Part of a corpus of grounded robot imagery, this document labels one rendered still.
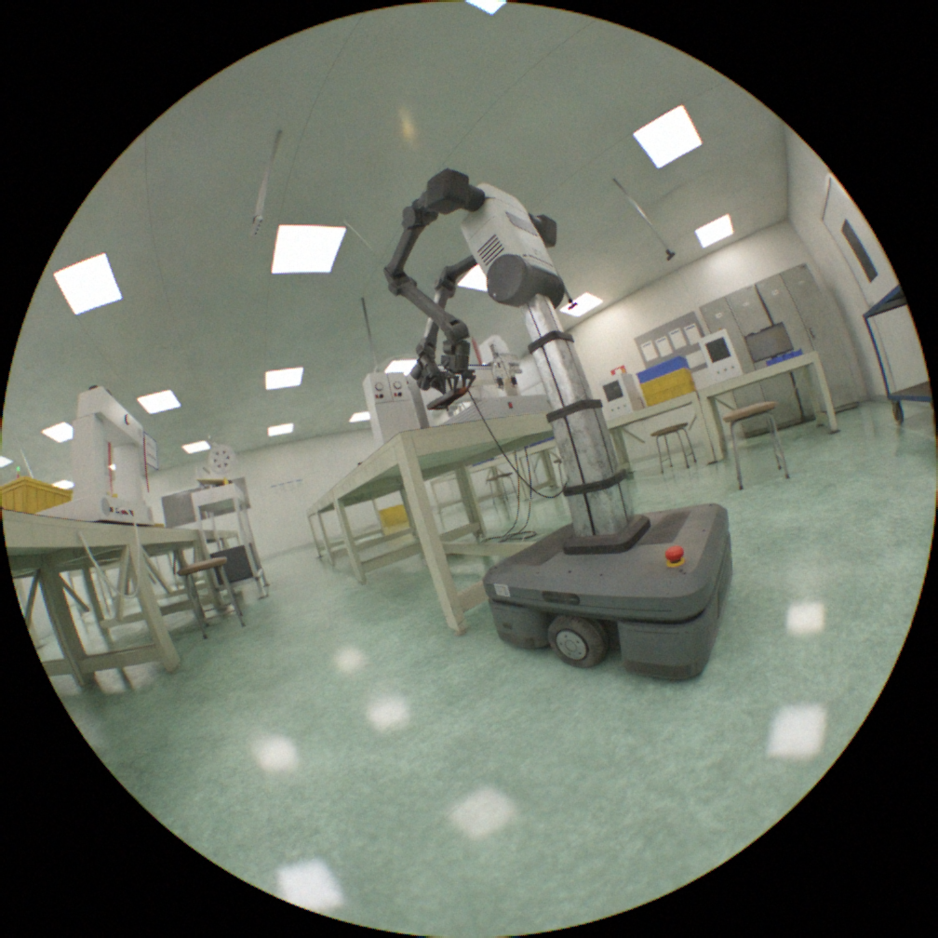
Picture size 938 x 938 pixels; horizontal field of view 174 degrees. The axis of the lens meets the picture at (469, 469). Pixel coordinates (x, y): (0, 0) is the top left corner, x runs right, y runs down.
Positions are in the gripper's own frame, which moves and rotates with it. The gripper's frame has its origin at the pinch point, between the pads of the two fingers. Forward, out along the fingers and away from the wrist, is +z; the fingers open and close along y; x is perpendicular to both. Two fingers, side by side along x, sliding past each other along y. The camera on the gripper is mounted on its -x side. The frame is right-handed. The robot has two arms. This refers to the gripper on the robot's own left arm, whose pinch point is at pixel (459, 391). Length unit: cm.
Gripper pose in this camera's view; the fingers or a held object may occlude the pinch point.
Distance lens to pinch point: 124.5
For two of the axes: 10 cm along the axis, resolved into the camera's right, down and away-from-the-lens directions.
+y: -7.1, 1.8, -6.8
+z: -0.9, 9.4, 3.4
